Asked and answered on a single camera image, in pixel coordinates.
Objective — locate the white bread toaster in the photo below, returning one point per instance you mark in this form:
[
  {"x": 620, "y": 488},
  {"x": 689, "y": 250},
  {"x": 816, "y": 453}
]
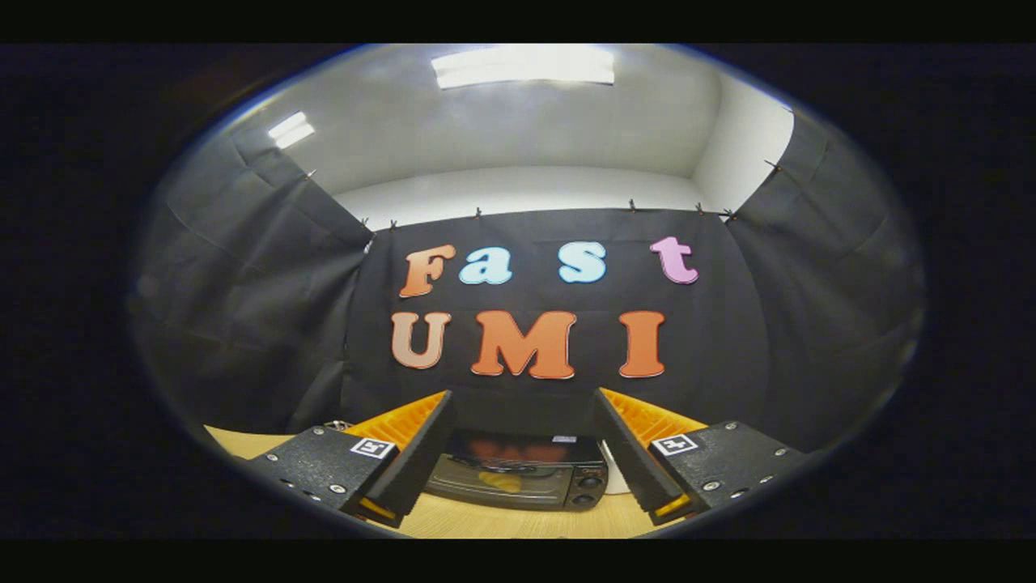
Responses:
[{"x": 617, "y": 479}]

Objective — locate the black backdrop cloth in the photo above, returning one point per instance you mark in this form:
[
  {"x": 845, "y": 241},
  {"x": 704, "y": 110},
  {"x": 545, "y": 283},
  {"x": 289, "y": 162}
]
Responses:
[{"x": 728, "y": 340}]

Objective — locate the small ceiling light panel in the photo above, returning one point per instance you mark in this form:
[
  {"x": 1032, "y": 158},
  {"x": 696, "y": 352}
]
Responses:
[{"x": 291, "y": 129}]

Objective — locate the large ceiling light panel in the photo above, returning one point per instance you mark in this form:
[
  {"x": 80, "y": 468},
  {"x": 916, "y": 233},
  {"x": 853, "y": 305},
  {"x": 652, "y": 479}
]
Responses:
[{"x": 522, "y": 65}]

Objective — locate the black toaster oven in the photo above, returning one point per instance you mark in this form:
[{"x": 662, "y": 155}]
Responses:
[{"x": 558, "y": 486}]

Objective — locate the yellow croissant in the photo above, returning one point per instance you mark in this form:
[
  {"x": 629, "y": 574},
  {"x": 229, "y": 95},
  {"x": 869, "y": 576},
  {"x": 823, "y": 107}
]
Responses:
[{"x": 502, "y": 482}]

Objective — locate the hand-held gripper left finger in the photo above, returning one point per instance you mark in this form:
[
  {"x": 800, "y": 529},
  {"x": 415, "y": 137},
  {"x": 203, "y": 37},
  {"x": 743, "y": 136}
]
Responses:
[{"x": 417, "y": 465}]

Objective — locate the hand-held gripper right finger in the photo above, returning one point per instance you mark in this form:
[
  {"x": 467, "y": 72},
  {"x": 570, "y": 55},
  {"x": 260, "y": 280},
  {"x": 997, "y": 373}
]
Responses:
[{"x": 627, "y": 453}]

